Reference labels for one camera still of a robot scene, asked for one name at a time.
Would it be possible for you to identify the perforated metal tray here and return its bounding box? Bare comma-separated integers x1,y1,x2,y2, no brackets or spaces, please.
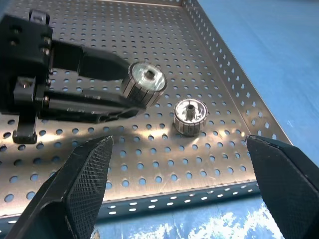
0,0,294,225

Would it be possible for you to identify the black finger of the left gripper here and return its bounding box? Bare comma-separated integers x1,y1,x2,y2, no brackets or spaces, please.
37,87,147,124
51,41,131,81

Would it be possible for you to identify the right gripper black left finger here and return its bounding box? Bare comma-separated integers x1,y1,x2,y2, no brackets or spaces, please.
4,135,114,239

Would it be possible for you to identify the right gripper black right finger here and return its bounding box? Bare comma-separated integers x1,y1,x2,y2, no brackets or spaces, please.
245,134,319,239

